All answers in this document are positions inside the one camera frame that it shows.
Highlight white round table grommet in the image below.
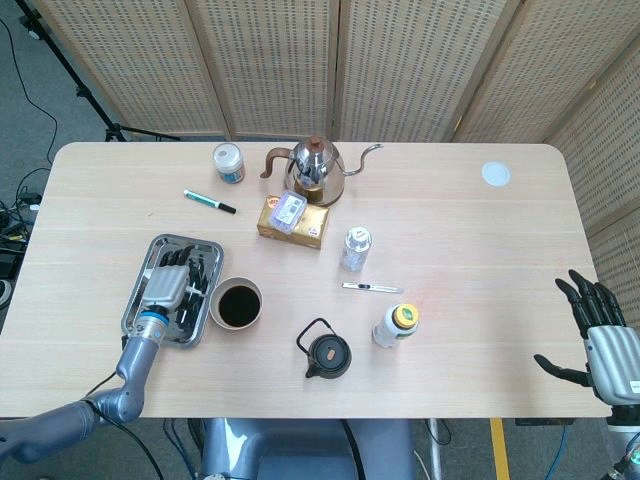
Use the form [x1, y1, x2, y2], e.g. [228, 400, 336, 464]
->
[481, 160, 513, 188]

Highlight stainless steel tray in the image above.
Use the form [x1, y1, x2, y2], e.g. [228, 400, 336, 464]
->
[121, 233, 225, 350]

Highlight purple plastic box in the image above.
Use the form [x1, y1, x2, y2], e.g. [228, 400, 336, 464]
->
[267, 190, 308, 235]

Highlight white table leg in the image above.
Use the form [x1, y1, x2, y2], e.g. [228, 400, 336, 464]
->
[428, 418, 445, 480]

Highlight floor cable bundle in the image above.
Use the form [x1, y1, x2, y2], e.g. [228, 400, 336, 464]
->
[0, 167, 51, 281]

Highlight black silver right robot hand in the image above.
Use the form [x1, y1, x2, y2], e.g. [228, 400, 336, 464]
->
[533, 269, 640, 405]

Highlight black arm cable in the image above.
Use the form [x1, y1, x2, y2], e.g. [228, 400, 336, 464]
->
[83, 372, 166, 480]

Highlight woven folding screen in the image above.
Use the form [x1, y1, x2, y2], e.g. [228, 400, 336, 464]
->
[29, 0, 640, 286]

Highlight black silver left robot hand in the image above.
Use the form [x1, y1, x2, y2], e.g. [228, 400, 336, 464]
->
[141, 243, 202, 313]

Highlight gold tissue pack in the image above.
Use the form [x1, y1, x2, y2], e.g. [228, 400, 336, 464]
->
[256, 194, 331, 250]

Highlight green white marker pen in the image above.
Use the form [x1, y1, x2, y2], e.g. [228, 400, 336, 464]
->
[183, 188, 238, 215]

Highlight jar with white lid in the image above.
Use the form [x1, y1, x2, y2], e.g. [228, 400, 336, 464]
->
[213, 142, 246, 184]

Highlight silver utility knife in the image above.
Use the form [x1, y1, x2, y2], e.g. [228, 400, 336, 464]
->
[342, 281, 405, 294]

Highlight white tea bottle yellow cap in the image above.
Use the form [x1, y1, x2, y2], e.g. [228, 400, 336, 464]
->
[371, 302, 420, 349]

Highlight stainless steel gooseneck kettle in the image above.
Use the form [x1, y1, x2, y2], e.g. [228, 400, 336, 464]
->
[259, 135, 385, 208]

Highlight grey robot torso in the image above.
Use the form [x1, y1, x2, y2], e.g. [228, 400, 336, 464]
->
[198, 417, 417, 480]

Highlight beige cup of black coffee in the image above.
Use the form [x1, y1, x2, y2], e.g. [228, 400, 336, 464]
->
[209, 277, 264, 331]

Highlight black tripod stand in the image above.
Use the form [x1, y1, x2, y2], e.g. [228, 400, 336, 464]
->
[13, 0, 181, 144]

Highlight black cast iron teapot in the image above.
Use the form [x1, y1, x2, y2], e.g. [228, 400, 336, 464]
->
[295, 318, 353, 380]

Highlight clear plastic water bottle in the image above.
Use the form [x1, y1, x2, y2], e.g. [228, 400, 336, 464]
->
[340, 226, 374, 272]

